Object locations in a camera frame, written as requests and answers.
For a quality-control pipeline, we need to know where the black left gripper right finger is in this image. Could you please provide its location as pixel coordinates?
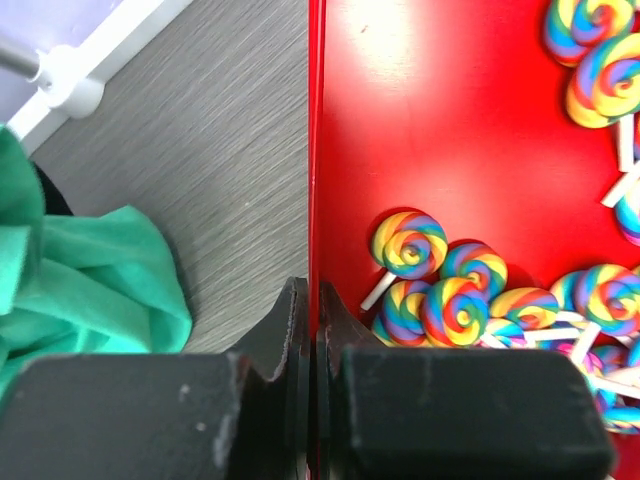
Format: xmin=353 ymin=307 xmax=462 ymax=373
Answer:
xmin=316 ymin=283 xmax=616 ymax=479

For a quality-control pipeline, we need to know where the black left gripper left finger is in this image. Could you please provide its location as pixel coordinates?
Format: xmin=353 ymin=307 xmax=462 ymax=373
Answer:
xmin=1 ymin=278 xmax=310 ymax=479

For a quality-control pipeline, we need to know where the red square candy box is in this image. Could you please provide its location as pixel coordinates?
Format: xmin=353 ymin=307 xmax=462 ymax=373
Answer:
xmin=309 ymin=1 xmax=639 ymax=479

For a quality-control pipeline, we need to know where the green cloth garment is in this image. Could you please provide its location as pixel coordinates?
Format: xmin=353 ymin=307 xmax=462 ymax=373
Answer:
xmin=1 ymin=127 xmax=193 ymax=389

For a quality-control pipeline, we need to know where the black garment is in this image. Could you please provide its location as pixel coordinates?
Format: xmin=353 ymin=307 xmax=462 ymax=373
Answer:
xmin=34 ymin=164 xmax=73 ymax=216

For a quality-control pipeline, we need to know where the white rack foot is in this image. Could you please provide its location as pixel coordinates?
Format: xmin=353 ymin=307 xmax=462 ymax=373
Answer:
xmin=7 ymin=0 xmax=190 ymax=154

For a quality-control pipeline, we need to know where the metal clothes rack pole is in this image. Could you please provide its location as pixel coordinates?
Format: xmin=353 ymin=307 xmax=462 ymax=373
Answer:
xmin=0 ymin=37 xmax=40 ymax=81

